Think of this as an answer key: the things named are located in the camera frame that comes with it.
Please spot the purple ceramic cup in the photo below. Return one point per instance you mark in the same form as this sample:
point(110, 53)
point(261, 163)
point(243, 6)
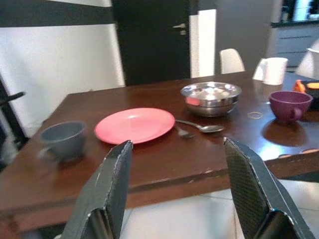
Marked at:
point(289, 105)

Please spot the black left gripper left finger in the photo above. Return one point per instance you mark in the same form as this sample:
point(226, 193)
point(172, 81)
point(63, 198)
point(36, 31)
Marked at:
point(99, 194)

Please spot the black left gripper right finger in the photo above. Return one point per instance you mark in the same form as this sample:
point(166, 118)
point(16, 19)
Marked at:
point(259, 199)

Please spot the steel fork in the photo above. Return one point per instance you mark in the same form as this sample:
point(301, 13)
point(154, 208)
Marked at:
point(185, 135)

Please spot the white plastic chair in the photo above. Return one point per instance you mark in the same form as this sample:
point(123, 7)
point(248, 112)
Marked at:
point(231, 61)
point(259, 71)
point(309, 62)

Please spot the black metal frame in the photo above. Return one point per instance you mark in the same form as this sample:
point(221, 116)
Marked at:
point(10, 119)

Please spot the yellow rubber band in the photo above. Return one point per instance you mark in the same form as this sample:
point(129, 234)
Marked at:
point(249, 115)

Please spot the stainless steel bowl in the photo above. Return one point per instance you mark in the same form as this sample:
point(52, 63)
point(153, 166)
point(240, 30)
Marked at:
point(211, 99)

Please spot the orange and black box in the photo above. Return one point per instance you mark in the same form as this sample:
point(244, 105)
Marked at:
point(311, 93)

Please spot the grey kitchen cabinet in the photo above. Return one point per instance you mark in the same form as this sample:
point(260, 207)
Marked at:
point(294, 42)

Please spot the pink round plate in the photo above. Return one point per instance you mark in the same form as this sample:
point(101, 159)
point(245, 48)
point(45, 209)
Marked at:
point(134, 125)

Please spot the grey ceramic cup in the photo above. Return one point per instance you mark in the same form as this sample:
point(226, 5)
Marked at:
point(63, 142)

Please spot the black door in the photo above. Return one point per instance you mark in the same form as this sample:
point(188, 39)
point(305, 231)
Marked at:
point(149, 49)

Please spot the white paper towel roll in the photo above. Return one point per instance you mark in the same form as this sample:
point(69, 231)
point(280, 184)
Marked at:
point(275, 71)

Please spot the steel spoon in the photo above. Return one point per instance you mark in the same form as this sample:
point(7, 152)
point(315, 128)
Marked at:
point(210, 128)

